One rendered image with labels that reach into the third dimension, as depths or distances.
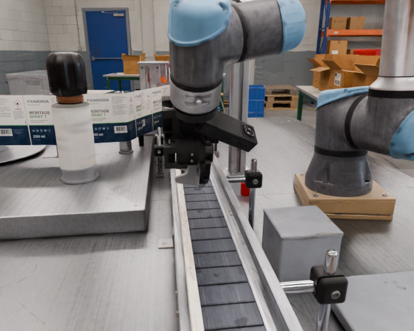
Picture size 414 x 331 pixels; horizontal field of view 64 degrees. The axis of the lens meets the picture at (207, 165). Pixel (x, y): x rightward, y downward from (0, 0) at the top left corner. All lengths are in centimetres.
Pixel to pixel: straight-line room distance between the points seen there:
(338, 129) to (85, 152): 57
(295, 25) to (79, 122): 52
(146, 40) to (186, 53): 825
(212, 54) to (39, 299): 43
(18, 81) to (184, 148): 250
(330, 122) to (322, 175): 12
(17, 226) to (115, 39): 827
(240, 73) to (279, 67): 761
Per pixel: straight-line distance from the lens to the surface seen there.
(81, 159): 84
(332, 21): 800
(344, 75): 319
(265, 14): 48
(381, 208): 82
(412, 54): 68
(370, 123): 70
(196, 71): 44
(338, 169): 79
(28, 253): 71
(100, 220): 71
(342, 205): 79
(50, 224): 73
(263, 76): 852
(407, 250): 74
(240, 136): 55
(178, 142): 54
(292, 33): 50
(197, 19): 41
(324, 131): 78
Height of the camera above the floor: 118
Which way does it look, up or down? 19 degrees down
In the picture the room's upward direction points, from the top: straight up
